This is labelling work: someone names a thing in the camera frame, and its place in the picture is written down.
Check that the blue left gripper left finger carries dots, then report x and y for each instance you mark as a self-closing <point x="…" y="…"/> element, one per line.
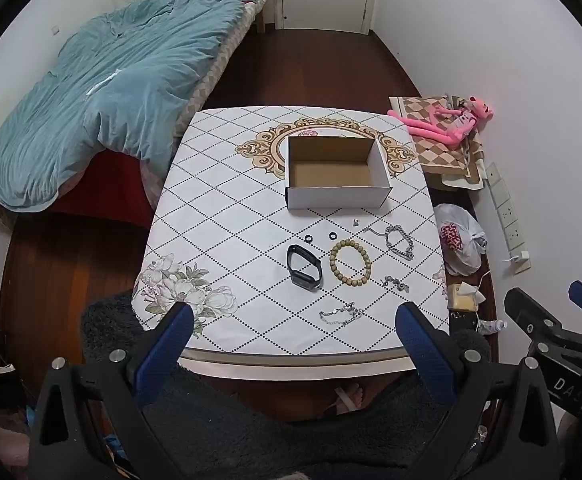
<point x="157" y="351"/>

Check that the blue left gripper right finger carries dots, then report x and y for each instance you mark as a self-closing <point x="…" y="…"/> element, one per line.
<point x="429" y="350"/>

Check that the black fitness band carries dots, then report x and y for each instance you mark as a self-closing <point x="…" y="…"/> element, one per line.
<point x="304" y="268"/>

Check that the white cardboard box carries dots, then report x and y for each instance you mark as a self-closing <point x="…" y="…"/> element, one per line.
<point x="335" y="172"/>

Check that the yellow tissue box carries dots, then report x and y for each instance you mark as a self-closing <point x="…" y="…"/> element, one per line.
<point x="464" y="297"/>

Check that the white power strip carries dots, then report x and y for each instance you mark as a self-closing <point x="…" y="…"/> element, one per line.
<point x="507" y="215"/>

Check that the white plastic bag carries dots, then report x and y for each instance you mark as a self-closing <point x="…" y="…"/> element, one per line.
<point x="463" y="240"/>

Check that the checkered brown cushion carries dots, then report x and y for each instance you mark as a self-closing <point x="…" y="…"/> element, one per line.
<point x="461" y="167"/>

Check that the pink panther plush toy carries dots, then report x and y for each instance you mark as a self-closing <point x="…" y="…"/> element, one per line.
<point x="448" y="126"/>

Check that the bed with checkered mattress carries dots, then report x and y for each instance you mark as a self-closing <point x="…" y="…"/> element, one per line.
<point x="111" y="187"/>

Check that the teal duvet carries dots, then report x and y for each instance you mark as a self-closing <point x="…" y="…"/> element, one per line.
<point x="124" y="82"/>

